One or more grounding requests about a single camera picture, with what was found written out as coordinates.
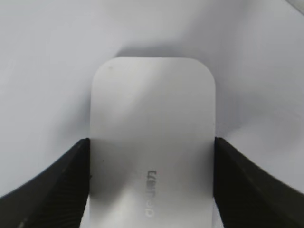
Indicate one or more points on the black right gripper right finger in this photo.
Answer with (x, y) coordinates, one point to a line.
(248, 197)

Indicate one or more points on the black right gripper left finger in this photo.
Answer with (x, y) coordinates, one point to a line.
(56, 198)

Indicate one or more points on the white board eraser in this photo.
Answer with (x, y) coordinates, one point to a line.
(152, 132)

